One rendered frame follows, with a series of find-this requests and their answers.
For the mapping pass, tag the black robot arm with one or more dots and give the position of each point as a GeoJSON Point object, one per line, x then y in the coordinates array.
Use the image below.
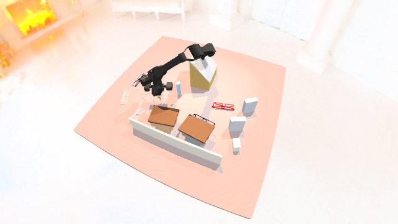
{"type": "Point", "coordinates": [156, 74]}

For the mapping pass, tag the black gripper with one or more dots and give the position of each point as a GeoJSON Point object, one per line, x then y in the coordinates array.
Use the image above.
{"type": "Point", "coordinates": [168, 86]}

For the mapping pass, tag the long white flat panel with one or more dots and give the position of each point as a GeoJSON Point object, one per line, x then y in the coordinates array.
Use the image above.
{"type": "Point", "coordinates": [176, 142]}

